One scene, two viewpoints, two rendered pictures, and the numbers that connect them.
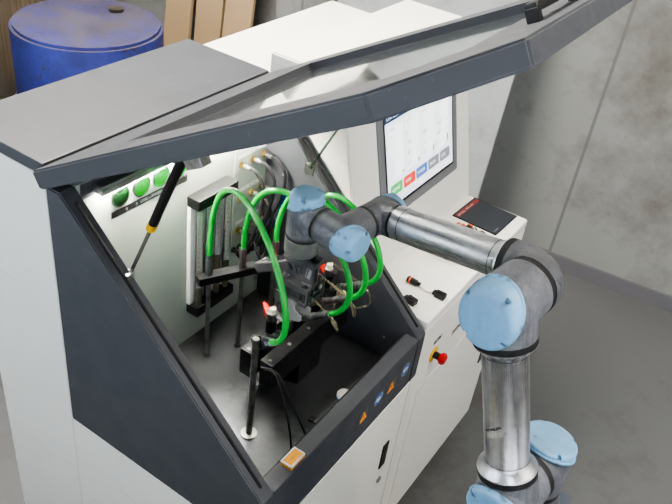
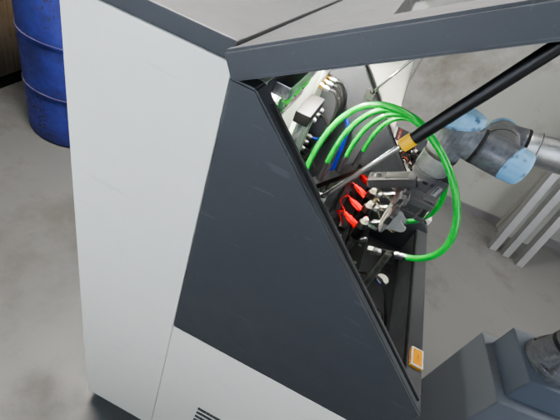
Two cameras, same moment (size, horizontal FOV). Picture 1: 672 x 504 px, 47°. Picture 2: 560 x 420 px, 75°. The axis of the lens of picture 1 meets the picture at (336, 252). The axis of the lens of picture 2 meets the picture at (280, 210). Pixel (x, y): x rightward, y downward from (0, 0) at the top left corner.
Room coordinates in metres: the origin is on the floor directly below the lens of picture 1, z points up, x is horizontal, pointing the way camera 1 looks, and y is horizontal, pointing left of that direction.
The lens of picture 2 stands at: (0.76, 0.65, 1.65)
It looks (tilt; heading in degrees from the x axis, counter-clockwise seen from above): 39 degrees down; 336
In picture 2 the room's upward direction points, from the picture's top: 23 degrees clockwise
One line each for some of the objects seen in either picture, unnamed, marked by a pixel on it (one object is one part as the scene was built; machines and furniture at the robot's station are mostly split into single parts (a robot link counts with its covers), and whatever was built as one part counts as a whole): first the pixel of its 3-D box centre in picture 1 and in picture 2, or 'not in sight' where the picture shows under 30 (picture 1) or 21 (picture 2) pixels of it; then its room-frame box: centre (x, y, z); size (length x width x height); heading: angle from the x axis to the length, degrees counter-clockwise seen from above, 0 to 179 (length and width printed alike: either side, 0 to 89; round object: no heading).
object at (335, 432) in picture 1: (343, 425); (403, 308); (1.28, -0.08, 0.87); 0.62 x 0.04 x 0.16; 151
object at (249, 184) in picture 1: (253, 192); (315, 112); (1.73, 0.24, 1.20); 0.13 x 0.03 x 0.31; 151
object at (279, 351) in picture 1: (295, 344); (344, 240); (1.50, 0.07, 0.91); 0.34 x 0.10 x 0.15; 151
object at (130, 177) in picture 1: (190, 146); (323, 56); (1.52, 0.36, 1.43); 0.54 x 0.03 x 0.02; 151
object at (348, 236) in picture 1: (345, 233); (499, 155); (1.31, -0.01, 1.40); 0.11 x 0.11 x 0.08; 52
